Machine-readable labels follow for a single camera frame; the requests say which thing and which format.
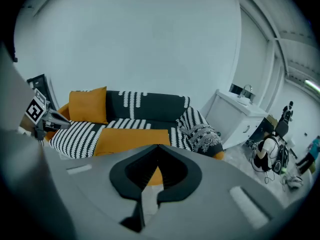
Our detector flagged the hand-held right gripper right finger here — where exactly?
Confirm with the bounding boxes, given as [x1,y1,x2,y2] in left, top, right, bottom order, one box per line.
[142,144,289,240]

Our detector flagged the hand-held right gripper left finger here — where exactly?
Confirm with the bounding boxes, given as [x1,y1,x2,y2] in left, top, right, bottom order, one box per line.
[47,144,159,240]

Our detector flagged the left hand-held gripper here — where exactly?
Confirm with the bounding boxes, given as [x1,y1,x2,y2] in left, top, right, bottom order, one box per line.
[24,88,72,140]

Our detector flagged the orange sofa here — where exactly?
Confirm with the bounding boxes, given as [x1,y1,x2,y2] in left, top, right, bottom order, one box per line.
[44,85,225,187]

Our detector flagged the orange cushion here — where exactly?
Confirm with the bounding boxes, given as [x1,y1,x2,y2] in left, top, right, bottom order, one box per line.
[92,127,172,157]
[68,85,110,125]

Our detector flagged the person's left forearm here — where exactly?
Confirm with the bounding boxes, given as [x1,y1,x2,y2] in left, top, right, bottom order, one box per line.
[18,113,33,132]

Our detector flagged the dark grey patterned blanket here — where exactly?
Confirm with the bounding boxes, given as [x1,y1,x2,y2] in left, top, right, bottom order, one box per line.
[49,90,225,160]

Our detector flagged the black glass display cabinet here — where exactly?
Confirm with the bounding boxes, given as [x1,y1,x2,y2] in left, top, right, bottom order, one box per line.
[26,73,52,102]

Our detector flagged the white sink cabinet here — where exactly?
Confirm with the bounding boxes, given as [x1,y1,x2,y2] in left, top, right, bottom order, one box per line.
[201,88,270,150]

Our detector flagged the white sneakers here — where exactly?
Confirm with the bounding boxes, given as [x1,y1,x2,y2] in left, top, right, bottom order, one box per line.
[284,175,305,190]

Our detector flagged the cardboard box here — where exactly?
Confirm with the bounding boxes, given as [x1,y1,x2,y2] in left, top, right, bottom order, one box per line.
[264,115,279,128]

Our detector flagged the chrome faucet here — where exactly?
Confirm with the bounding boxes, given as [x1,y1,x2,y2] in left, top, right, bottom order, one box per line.
[238,84,254,102]

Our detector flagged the ceiling tube light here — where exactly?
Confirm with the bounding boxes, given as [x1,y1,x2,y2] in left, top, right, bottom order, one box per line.
[303,78,320,90]

